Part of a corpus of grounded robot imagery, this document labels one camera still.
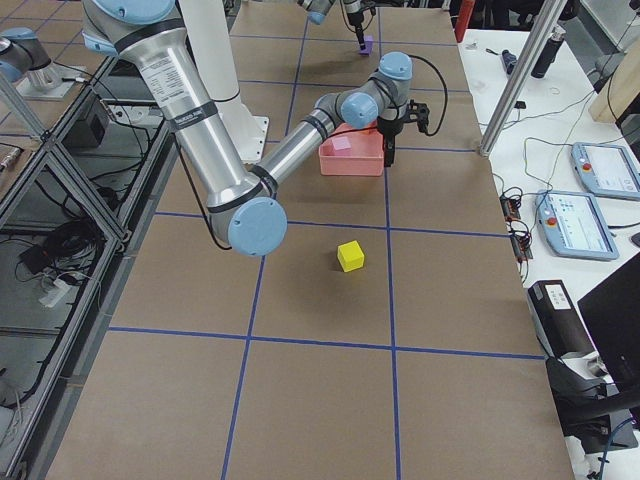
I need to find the white camera post base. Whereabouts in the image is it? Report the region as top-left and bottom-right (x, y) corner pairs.
(179, 0), (269, 164)

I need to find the black water bottle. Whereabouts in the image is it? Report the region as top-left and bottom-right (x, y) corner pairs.
(531, 25), (566, 79)

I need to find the pink foam block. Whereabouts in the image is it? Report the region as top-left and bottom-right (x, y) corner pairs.
(331, 136), (351, 152)

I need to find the pink plastic bin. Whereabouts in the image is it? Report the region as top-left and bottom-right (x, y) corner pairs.
(318, 122), (384, 177)

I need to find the black monitor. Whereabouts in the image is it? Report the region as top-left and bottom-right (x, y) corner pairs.
(578, 255), (639, 387)

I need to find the upper teach pendant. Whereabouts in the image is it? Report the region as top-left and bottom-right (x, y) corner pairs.
(571, 142), (639, 201)

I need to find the yellow foam block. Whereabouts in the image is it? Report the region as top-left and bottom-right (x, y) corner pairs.
(337, 240), (365, 273)

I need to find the aluminium frame post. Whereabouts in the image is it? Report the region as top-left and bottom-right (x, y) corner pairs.
(478, 0), (567, 157)

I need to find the teach pendant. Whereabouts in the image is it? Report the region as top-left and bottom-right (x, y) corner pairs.
(536, 190), (619, 261)
(571, 142), (639, 201)

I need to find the lower teach pendant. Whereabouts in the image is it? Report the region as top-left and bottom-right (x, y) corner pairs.
(536, 190), (619, 261)

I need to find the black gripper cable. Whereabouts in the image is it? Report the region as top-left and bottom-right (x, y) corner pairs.
(409, 54), (449, 137)

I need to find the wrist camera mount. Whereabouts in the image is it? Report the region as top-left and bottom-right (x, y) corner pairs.
(404, 99), (430, 135)

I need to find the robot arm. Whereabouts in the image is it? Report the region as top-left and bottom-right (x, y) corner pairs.
(296, 0), (367, 52)
(82, 1), (413, 256)

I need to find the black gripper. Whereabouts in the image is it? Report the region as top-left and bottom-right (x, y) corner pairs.
(347, 12), (366, 50)
(376, 115), (405, 166)

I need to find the black box with label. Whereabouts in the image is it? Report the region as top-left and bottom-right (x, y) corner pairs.
(527, 280), (595, 359)

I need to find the purple foam block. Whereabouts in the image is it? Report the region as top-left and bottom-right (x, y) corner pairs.
(359, 35), (374, 55)

